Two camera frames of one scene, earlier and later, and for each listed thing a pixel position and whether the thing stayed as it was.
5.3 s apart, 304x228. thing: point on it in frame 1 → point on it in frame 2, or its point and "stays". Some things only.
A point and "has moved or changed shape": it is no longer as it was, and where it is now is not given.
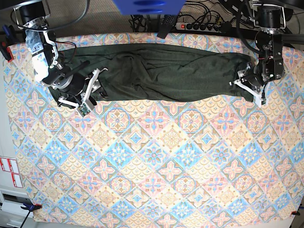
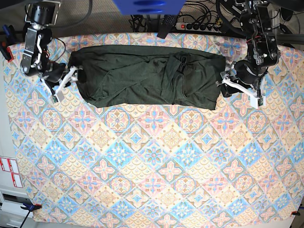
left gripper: (77, 83) → (55, 72)
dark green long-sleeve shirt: (131, 72) has moved or changed shape
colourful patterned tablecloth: (206, 161) stays
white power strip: (197, 26) stays
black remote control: (168, 23) stays
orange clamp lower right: (295, 213) stays
